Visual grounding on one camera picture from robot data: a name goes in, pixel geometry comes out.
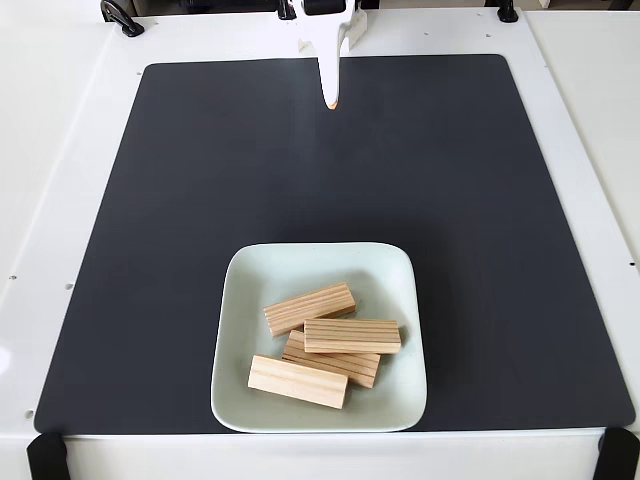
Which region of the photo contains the pale green square plate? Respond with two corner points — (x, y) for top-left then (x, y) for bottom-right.
(209, 242), (429, 434)

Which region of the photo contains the black rubber mat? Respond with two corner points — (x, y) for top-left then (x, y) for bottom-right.
(32, 53), (636, 435)

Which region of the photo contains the grooved wooden block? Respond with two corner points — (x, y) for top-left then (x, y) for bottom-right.
(303, 318), (403, 356)
(248, 354), (349, 411)
(263, 282), (357, 339)
(281, 329), (381, 390)

